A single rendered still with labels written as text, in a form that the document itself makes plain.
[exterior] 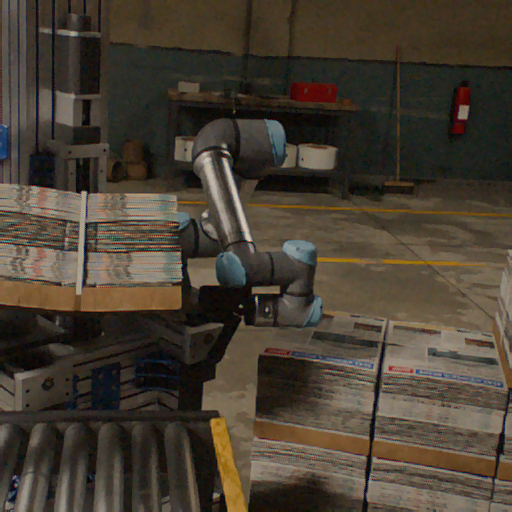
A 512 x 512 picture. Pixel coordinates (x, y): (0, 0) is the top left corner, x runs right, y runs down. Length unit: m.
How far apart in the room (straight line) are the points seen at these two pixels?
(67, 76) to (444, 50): 7.09
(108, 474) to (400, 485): 0.82
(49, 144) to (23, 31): 0.28
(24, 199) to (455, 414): 1.08
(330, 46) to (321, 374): 6.82
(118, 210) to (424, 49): 7.47
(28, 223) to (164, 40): 6.85
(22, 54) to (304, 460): 1.22
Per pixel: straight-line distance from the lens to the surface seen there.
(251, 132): 1.98
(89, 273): 1.57
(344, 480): 2.08
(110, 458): 1.56
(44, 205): 1.58
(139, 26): 8.35
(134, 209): 1.58
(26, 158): 2.17
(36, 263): 1.57
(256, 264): 1.71
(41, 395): 1.99
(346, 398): 1.98
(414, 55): 8.85
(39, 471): 1.54
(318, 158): 8.00
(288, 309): 1.78
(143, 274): 1.58
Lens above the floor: 1.58
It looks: 15 degrees down
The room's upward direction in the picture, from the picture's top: 4 degrees clockwise
